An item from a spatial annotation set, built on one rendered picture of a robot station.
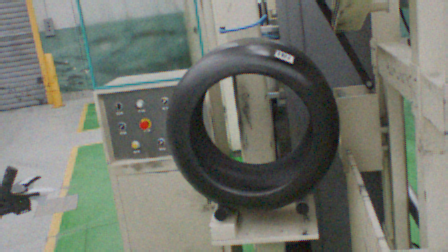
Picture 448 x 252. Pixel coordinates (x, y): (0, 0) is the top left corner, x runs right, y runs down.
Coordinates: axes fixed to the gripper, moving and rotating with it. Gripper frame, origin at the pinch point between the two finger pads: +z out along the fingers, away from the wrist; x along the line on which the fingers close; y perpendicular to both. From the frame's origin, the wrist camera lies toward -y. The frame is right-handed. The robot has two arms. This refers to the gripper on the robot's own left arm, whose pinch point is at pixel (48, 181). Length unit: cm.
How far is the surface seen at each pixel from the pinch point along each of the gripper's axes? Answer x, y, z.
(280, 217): 51, 19, 65
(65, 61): -815, 142, 321
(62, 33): -820, 88, 325
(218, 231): 48, 16, 39
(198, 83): 43, -36, 38
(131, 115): -43, 0, 57
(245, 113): 24, -13, 73
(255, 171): 37, 5, 66
